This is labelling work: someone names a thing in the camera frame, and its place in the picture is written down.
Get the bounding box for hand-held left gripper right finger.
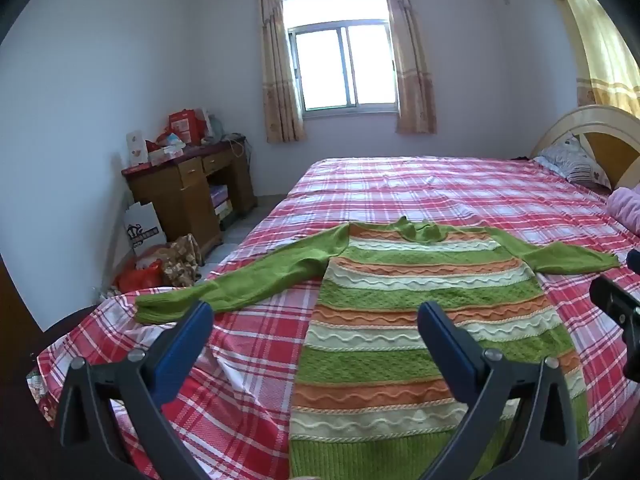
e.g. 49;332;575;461
417;301;582;480

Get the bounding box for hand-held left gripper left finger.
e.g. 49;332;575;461
54;301;216;480

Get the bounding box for green orange striped knit sweater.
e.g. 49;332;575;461
135;216;621;480

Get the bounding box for pink quilt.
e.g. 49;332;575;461
606;186;640;236

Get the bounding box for red plastic bag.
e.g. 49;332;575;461
115;259;164;294

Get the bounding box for brown patterned bag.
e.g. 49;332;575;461
160;234;203;288

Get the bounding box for grey patterned pillow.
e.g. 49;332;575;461
532;134;612;191

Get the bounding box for white paper bag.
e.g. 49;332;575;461
124;201;168;257

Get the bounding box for wooden bed headboard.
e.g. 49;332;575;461
529;105;640;192

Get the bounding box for stacked boxes under desk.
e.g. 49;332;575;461
210;185;234;222

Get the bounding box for brown wooden desk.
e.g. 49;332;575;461
121;135;256;261

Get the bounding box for red plaid bedsheet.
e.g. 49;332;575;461
37;156;640;480

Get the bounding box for pink red packet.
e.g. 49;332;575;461
145;132;187;165

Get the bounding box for white card box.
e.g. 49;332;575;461
126;131;149;167

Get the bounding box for red gift box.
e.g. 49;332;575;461
168;109;212;145

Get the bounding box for yellow curtain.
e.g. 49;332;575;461
537;0;640;117

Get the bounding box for peach patterned curtain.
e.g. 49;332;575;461
381;0;437;135
256;0;307;144

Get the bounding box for sliding glass window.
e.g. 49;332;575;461
282;0;401;120

